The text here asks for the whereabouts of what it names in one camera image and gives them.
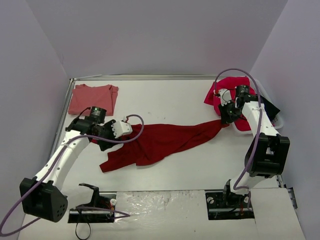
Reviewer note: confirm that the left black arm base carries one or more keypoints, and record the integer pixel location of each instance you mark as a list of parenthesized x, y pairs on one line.
[(104, 200)]

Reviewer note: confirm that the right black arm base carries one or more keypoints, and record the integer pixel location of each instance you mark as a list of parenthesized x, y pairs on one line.
[(222, 204)]

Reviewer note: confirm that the bright pink t-shirt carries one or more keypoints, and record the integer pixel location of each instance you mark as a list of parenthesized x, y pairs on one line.
[(229, 83)]

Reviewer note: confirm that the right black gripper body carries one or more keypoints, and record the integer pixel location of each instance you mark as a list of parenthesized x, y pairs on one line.
[(227, 114)]

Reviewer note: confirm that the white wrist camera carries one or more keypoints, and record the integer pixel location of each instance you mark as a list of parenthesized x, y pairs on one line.
[(121, 128), (224, 96)]

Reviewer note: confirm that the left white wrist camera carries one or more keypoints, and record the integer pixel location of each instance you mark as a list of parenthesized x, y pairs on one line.
[(121, 128)]

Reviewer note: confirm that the folded salmon pink t-shirt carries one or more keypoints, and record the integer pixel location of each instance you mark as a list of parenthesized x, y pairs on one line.
[(84, 96)]

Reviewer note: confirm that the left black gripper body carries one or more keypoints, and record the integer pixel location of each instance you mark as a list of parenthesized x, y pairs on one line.
[(106, 135)]

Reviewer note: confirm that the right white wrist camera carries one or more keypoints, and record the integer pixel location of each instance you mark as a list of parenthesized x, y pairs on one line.
[(224, 96)]

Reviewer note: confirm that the white plastic laundry basket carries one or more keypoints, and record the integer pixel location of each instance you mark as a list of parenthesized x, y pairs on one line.
[(277, 122)]

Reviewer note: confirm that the dark red t-shirt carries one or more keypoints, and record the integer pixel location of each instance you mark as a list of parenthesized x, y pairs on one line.
[(159, 141)]

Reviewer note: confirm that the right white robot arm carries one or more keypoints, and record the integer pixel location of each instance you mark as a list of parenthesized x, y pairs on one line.
[(267, 154)]

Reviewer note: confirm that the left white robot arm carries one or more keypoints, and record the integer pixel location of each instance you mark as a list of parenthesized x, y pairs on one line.
[(42, 196)]

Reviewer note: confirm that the black garment in basket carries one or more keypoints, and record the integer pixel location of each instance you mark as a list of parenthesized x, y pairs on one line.
[(270, 108)]

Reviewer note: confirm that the white foreground cover board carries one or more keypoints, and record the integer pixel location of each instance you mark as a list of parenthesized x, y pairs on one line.
[(180, 215)]

